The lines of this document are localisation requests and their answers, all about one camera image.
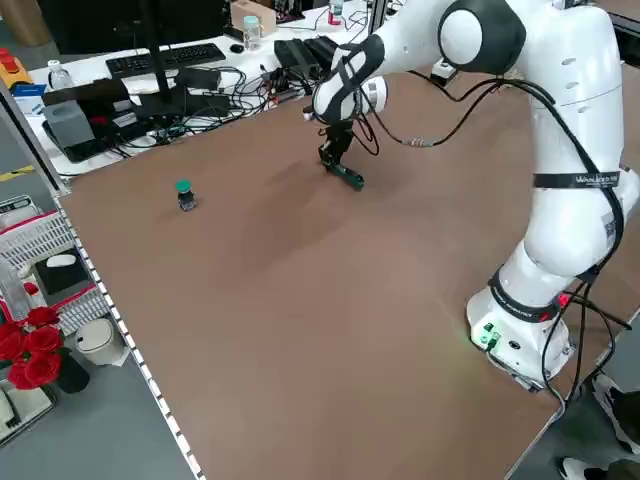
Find yellow emergency stop box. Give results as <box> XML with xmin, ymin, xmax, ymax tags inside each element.
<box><xmin>0</xmin><ymin>47</ymin><xmax>31</xmax><ymax>89</ymax></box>

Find black box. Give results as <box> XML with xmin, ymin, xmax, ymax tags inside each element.
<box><xmin>33</xmin><ymin>252</ymin><xmax>91</xmax><ymax>296</ymax></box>

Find clear jar blue lid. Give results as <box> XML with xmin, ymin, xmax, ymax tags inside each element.
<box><xmin>242</xmin><ymin>14</ymin><xmax>264</xmax><ymax>51</ymax></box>

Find white button control box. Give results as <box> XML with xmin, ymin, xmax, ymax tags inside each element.
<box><xmin>430</xmin><ymin>58</ymin><xmax>459</xmax><ymax>84</ymax></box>

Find black monitor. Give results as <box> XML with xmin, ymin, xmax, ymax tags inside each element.
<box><xmin>39</xmin><ymin>0</ymin><xmax>231</xmax><ymax>55</ymax></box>

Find grey cube device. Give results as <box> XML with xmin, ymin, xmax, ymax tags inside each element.
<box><xmin>42</xmin><ymin>99</ymin><xmax>96</xmax><ymax>149</ymax></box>

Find clear water bottle white cap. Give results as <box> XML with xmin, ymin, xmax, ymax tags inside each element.
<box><xmin>48</xmin><ymin>59</ymin><xmax>75</xmax><ymax>92</ymax></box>

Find black vase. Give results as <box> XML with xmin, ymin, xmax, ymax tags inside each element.
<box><xmin>52</xmin><ymin>347</ymin><xmax>91</xmax><ymax>396</ymax></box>

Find black keyboard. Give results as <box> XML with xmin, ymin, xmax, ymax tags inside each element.
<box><xmin>105</xmin><ymin>42</ymin><xmax>227</xmax><ymax>77</ymax></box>

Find small white trash bin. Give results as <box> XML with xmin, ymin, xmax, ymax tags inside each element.
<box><xmin>74</xmin><ymin>318</ymin><xmax>129</xmax><ymax>366</ymax></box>

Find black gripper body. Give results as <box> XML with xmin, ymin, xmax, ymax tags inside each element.
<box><xmin>323</xmin><ymin>121</ymin><xmax>357</xmax><ymax>150</ymax></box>

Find blue carton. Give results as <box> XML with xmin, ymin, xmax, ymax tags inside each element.
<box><xmin>12</xmin><ymin>82</ymin><xmax>49</xmax><ymax>116</ymax></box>

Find cardboard box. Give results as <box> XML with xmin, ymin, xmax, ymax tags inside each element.
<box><xmin>229</xmin><ymin>0</ymin><xmax>278</xmax><ymax>41</ymax></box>

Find black monitor stand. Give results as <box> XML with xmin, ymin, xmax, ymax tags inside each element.
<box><xmin>134</xmin><ymin>0</ymin><xmax>231</xmax><ymax>119</ymax></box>

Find red artificial roses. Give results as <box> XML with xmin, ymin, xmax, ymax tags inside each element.
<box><xmin>0</xmin><ymin>282</ymin><xmax>66</xmax><ymax>391</ymax></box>

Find white plastic basket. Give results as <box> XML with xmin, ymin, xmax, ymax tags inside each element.
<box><xmin>0</xmin><ymin>209</ymin><xmax>131</xmax><ymax>336</ymax></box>

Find person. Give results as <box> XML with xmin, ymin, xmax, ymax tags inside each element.
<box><xmin>557</xmin><ymin>374</ymin><xmax>640</xmax><ymax>480</ymax></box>

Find aluminium frame post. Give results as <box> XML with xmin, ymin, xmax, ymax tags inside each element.
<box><xmin>366</xmin><ymin>0</ymin><xmax>387</xmax><ymax>37</ymax></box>

